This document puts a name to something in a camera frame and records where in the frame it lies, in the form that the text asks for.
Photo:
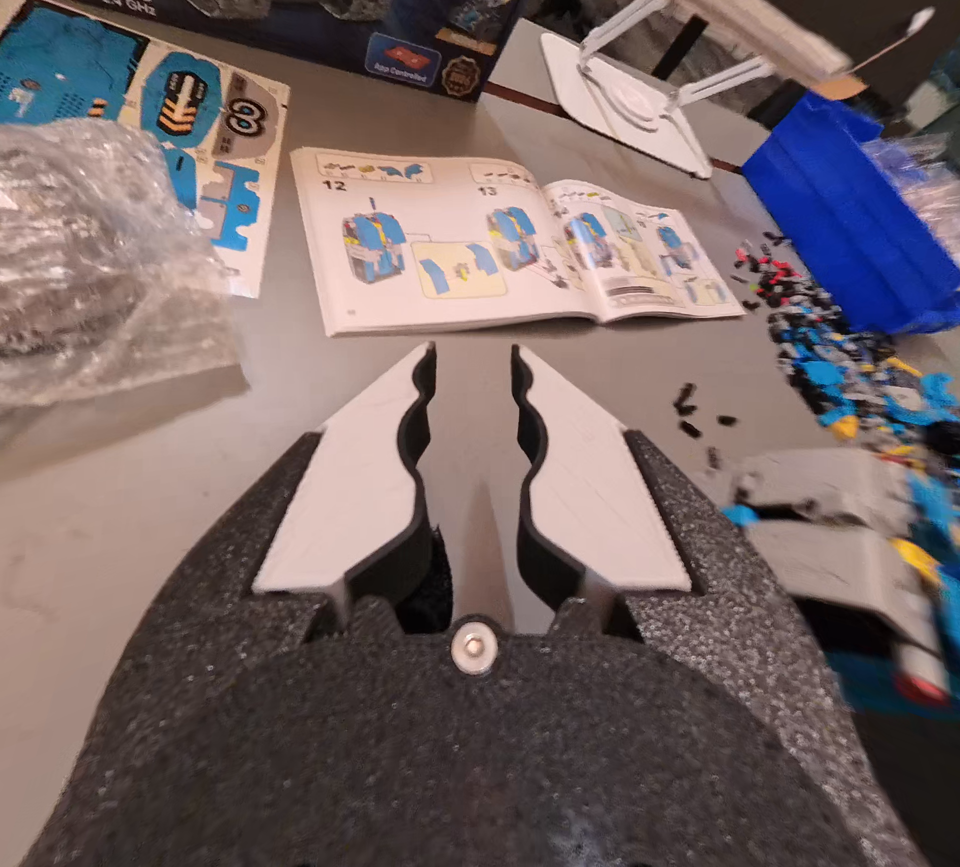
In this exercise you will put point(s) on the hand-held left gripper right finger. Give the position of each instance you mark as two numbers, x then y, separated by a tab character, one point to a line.
600	499

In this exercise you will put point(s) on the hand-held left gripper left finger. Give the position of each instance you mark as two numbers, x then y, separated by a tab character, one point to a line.
352	499

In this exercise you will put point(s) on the long black pin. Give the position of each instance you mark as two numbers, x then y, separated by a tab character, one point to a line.
684	398

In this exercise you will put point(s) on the building instruction booklet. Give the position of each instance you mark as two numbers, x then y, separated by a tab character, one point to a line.
337	267

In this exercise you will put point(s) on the pile of building block parts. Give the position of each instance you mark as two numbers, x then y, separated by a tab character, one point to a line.
832	357

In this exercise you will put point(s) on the grey desk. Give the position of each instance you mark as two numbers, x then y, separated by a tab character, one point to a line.
150	507

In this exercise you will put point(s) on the white desk lamp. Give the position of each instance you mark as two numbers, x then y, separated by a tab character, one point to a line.
622	109

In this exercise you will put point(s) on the grey blue toy robot body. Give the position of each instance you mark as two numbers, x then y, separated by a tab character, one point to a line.
825	559

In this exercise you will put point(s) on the clear bubble wrap bag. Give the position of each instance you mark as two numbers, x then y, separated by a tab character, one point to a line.
97	267

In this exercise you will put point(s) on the blue plastic bin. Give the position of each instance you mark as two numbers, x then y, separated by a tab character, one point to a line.
840	229

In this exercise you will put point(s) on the heap of clear plastic bags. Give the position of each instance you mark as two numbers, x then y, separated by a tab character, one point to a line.
930	192

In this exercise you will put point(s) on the dark toy kit box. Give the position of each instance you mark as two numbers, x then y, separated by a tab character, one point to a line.
300	19

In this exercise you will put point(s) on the blue sticker sheet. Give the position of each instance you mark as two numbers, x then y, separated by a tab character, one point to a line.
60	72

